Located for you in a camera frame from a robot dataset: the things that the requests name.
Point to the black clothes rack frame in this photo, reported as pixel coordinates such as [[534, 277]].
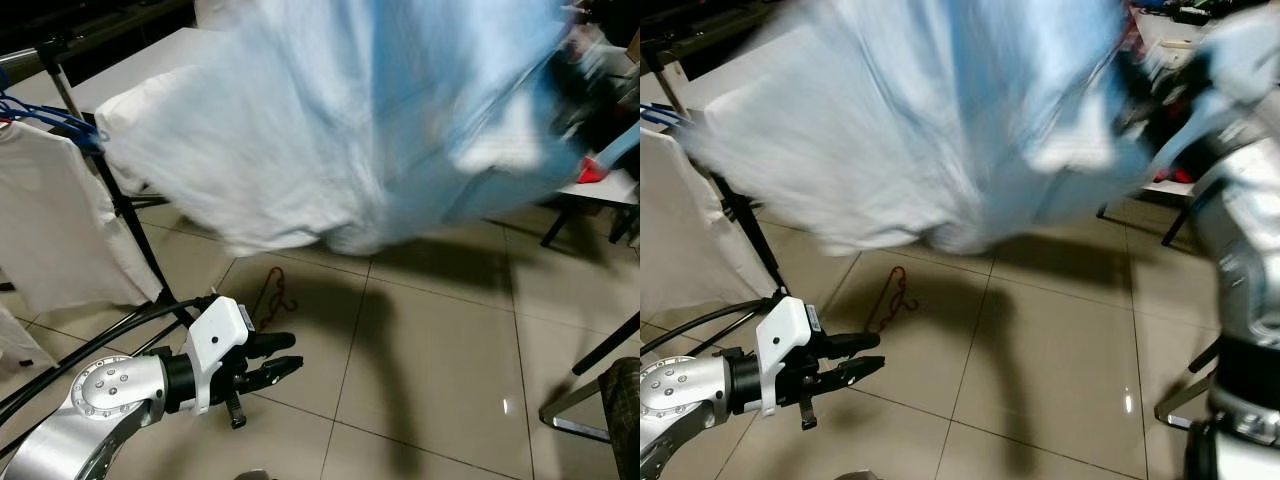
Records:
[[140, 235], [745, 232]]

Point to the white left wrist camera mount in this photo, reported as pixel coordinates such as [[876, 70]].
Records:
[[790, 335], [220, 340]]

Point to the plain white t-shirt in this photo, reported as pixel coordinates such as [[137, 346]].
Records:
[[690, 230], [60, 220]]

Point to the large off-white shirt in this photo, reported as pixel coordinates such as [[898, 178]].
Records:
[[950, 120], [350, 120]]

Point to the silver clothes rail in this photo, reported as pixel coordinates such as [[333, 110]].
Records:
[[18, 62]]

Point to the metal chair base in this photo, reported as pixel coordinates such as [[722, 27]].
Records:
[[572, 395], [1185, 398]]

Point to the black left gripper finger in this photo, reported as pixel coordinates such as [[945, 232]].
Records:
[[270, 344], [850, 344], [272, 374], [852, 374]]

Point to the black metal table frame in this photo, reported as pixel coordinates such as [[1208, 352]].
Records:
[[1180, 220], [556, 228]]

